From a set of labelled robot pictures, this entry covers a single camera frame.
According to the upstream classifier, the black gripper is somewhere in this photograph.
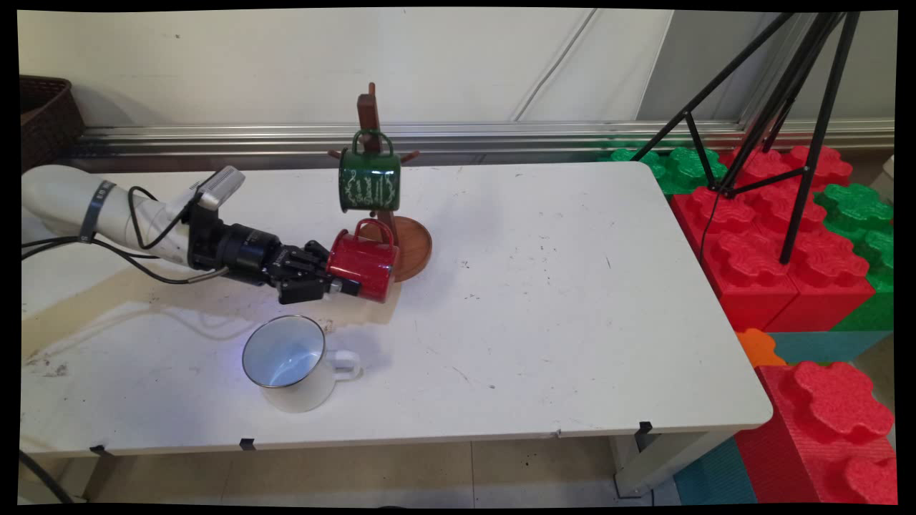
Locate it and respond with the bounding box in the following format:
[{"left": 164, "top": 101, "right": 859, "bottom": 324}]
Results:
[{"left": 215, "top": 223, "right": 362, "bottom": 305}]

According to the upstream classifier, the red enamel mug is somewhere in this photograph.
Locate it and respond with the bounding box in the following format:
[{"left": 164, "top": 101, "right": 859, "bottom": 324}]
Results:
[{"left": 326, "top": 218, "right": 400, "bottom": 304}]

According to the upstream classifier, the green enamel mug white print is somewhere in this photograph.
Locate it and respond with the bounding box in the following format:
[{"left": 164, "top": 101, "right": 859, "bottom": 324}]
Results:
[{"left": 338, "top": 129, "right": 401, "bottom": 214}]

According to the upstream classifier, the wooden mug tree stand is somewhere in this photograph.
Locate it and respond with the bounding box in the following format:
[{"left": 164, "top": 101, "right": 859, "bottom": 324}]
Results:
[{"left": 328, "top": 82, "right": 434, "bottom": 283}]

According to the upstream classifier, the dark wicker basket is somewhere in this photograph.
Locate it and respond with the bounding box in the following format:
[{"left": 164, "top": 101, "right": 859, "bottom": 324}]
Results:
[{"left": 20, "top": 75, "right": 87, "bottom": 172}]

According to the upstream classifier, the white table leg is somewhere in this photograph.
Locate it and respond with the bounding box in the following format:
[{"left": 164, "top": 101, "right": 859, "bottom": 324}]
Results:
[{"left": 614, "top": 429, "right": 739, "bottom": 499}]

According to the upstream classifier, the large red foam block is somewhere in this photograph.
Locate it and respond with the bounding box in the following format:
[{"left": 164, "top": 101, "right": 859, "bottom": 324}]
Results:
[
  {"left": 669, "top": 187, "right": 800, "bottom": 333},
  {"left": 751, "top": 186, "right": 877, "bottom": 333}
]

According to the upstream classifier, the teal foam block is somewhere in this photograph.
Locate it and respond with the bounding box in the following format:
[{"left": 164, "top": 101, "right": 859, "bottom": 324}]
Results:
[{"left": 673, "top": 438, "right": 759, "bottom": 506}]

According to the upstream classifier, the orange foam piece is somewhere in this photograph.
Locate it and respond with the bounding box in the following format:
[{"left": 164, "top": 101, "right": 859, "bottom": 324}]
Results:
[{"left": 735, "top": 328, "right": 787, "bottom": 368}]

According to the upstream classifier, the black tripod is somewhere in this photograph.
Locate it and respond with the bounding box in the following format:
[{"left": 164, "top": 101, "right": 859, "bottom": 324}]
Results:
[{"left": 630, "top": 11, "right": 862, "bottom": 265}]

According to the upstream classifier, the low red foam block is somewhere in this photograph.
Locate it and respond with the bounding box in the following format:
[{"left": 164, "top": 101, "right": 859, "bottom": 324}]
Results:
[{"left": 719, "top": 144, "right": 854, "bottom": 191}]

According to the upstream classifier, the teal foam mat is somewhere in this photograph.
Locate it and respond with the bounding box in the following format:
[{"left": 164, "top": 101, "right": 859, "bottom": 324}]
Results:
[{"left": 767, "top": 330, "right": 893, "bottom": 366}]

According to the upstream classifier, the tall green foam block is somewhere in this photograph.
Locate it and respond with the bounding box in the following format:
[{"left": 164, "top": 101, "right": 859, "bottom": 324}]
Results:
[{"left": 814, "top": 183, "right": 895, "bottom": 331}]

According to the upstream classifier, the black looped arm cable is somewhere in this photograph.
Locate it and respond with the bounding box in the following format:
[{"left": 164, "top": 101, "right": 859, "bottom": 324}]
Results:
[{"left": 127, "top": 186, "right": 195, "bottom": 251}]

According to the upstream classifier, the grey strap on arm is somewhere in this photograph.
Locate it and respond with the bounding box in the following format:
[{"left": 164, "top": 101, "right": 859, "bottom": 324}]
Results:
[{"left": 79, "top": 180, "right": 117, "bottom": 244}]

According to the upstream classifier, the aluminium wall rail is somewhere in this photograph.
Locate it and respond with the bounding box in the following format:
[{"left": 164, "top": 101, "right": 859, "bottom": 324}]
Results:
[{"left": 72, "top": 119, "right": 895, "bottom": 170}]

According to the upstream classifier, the black floor cable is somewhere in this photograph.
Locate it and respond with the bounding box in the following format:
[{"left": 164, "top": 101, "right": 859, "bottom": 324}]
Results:
[{"left": 20, "top": 451, "right": 74, "bottom": 506}]

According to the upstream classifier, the thin black tripod cable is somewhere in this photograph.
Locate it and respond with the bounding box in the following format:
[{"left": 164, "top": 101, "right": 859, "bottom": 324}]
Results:
[{"left": 698, "top": 190, "right": 718, "bottom": 262}]

